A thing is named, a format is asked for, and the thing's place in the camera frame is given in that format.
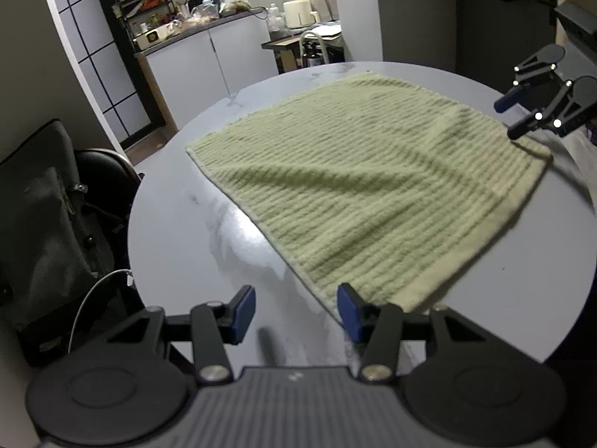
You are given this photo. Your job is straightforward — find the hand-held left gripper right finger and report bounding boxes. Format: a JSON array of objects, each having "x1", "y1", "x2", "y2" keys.
[{"x1": 337, "y1": 283, "x2": 500, "y2": 383}]

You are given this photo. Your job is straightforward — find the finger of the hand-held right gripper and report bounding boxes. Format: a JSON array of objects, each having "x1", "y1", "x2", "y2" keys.
[
  {"x1": 506, "y1": 81, "x2": 576, "y2": 141},
  {"x1": 494, "y1": 58, "x2": 558, "y2": 113}
]

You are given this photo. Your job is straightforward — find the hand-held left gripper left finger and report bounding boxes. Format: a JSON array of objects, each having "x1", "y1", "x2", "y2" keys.
[{"x1": 105, "y1": 286, "x2": 256, "y2": 386}]

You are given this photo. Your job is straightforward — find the pale yellow ribbed towel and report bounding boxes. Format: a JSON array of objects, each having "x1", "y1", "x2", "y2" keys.
[{"x1": 185, "y1": 71, "x2": 555, "y2": 325}]

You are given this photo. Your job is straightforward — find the dark wooden chair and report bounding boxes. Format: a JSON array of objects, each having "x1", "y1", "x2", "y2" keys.
[{"x1": 75, "y1": 148, "x2": 145, "y2": 309}]

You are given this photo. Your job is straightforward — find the dark glass bottle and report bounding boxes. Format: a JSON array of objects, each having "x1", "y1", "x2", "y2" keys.
[{"x1": 302, "y1": 40, "x2": 323, "y2": 69}]

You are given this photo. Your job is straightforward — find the white bag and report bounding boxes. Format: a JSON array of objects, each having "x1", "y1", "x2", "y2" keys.
[{"x1": 310, "y1": 0, "x2": 337, "y2": 22}]

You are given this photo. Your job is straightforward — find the white trolley cart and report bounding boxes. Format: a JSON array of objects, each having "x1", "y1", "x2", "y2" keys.
[{"x1": 261, "y1": 21, "x2": 347, "y2": 75}]

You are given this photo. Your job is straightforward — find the grey backpack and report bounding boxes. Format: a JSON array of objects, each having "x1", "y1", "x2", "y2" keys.
[{"x1": 0, "y1": 119, "x2": 136, "y2": 365}]

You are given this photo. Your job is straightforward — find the cream countertop appliance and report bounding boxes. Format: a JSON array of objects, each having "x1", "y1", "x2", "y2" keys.
[{"x1": 284, "y1": 0, "x2": 314, "y2": 29}]

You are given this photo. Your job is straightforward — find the clear plastic bottles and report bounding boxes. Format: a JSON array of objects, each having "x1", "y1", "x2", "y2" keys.
[{"x1": 266, "y1": 4, "x2": 287, "y2": 41}]

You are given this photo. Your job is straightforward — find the white kitchen base cabinet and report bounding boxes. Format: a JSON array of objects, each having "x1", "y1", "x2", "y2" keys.
[{"x1": 135, "y1": 7, "x2": 281, "y2": 132}]

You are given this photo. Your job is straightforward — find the black-framed glass door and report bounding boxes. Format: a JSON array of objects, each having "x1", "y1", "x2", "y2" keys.
[{"x1": 47, "y1": 0, "x2": 165, "y2": 150}]

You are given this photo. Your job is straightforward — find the pile of plastic food bags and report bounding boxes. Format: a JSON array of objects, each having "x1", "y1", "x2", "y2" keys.
[{"x1": 175, "y1": 2, "x2": 255, "y2": 29}]

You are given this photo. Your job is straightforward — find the black spice rack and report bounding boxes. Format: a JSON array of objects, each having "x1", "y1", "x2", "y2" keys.
[{"x1": 112, "y1": 0, "x2": 180, "y2": 34}]

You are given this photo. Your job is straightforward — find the white cable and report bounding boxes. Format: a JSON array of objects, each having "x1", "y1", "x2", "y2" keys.
[{"x1": 68, "y1": 268, "x2": 135, "y2": 355}]

